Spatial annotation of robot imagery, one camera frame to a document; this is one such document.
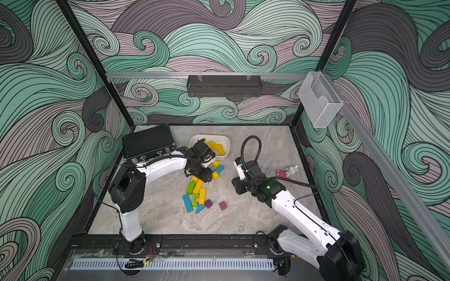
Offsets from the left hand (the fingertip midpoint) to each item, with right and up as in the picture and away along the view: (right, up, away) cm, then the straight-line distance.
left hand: (208, 175), depth 88 cm
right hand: (+14, -1, -9) cm, 16 cm away
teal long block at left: (-10, -13, -3) cm, 17 cm away
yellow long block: (-3, -11, -2) cm, 11 cm away
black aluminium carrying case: (-43, +14, +15) cm, 47 cm away
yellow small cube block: (+4, -1, +4) cm, 6 cm away
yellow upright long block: (-5, -7, +2) cm, 9 cm away
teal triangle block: (-4, -15, -5) cm, 16 cm away
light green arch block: (-6, -10, -3) cm, 12 cm away
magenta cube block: (+8, -14, -5) cm, 17 cm away
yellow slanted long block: (-7, -2, +3) cm, 8 cm away
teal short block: (+6, +2, +9) cm, 11 cm away
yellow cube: (+4, +5, +9) cm, 11 cm away
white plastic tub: (+8, +18, +19) cm, 27 cm away
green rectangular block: (-9, -7, +2) cm, 12 cm away
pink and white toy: (+43, +1, +3) cm, 43 cm away
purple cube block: (+1, -13, -5) cm, 14 cm away
